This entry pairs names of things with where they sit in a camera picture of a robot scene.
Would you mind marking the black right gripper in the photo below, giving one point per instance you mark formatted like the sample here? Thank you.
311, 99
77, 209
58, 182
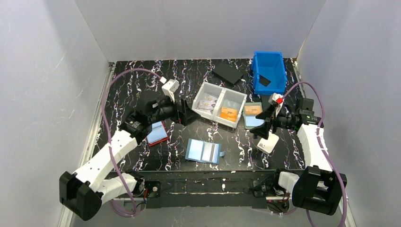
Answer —
271, 119

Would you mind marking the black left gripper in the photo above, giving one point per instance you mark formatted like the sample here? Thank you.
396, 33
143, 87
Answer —
182, 111

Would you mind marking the blue leather card holder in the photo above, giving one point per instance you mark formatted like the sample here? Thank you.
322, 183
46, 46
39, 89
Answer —
204, 152

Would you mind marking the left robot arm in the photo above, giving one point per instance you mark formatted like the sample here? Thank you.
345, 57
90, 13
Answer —
99, 180

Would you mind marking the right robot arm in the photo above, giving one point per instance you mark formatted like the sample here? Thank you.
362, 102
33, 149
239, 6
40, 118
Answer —
318, 188

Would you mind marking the orange card in green holder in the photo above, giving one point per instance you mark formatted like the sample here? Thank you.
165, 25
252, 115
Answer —
252, 109

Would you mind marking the green open card holder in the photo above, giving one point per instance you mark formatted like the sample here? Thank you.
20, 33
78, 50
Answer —
249, 120

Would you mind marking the white cards in tray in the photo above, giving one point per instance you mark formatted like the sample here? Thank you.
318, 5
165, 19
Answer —
207, 103

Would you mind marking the orange card in tray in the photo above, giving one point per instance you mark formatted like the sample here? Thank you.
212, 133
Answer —
229, 114

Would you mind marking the red open card holder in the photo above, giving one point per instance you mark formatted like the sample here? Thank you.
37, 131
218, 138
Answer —
158, 134

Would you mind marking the black card in bin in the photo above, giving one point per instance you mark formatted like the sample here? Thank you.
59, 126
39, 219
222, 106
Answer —
264, 81

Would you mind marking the black flat sleeve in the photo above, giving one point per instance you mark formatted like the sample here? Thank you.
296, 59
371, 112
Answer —
266, 101

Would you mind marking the white power bank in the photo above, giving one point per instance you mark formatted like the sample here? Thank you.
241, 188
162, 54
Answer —
267, 145

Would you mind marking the white divided plastic tray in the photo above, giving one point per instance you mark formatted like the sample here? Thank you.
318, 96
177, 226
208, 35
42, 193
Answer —
226, 98

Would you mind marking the blue plastic bin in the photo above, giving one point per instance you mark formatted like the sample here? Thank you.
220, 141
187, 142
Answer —
271, 66

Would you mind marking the black box on table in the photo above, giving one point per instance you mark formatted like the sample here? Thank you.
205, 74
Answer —
227, 73

